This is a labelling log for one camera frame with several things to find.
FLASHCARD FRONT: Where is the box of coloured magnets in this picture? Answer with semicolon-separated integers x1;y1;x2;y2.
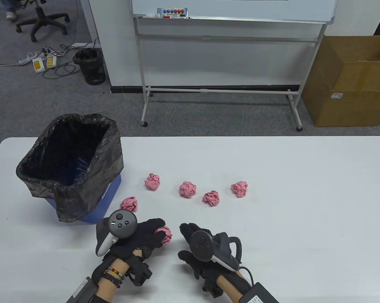
157;8;188;16

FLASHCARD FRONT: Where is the tangle of black floor cables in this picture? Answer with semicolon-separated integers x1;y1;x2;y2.
43;38;100;79

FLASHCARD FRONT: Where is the black white motion controller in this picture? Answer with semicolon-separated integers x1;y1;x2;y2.
95;210;137;257
190;231;243;272

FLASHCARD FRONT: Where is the white rolling whiteboard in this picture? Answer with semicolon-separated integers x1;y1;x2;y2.
131;0;338;131

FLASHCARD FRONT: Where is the person's right forearm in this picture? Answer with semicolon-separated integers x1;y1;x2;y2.
217;273;253;303

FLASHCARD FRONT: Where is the large brown cardboard box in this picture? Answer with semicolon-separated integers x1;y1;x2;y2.
302;35;380;127

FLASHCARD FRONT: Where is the thin black sensor cable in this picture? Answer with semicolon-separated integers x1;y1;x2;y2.
239;267;255;288

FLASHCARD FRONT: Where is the pink paper ball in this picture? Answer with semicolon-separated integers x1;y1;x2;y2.
155;226;172;245

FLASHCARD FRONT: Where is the person's left hand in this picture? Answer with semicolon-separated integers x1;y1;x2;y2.
109;218;167;262

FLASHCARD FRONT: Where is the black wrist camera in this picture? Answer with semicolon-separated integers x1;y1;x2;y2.
127;264;152;287
202;275;223;299

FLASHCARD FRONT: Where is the blue recycling bin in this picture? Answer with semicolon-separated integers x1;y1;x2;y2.
16;114;125;225

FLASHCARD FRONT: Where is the colourful bead bracelet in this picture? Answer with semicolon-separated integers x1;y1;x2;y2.
107;267;126;281

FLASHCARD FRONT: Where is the black labelled sensor box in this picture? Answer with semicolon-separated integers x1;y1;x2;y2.
65;277;99;303
240;282;280;303

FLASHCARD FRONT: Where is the person's right hand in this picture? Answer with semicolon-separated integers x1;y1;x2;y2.
178;223;241;282

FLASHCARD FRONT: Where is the office chair base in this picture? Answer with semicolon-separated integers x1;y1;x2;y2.
16;0;70;42

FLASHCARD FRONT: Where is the black braided bracelet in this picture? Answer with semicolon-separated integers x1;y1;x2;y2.
102;272;122;288

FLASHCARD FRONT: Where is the black mesh wastebasket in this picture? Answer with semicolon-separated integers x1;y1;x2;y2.
73;48;106;85

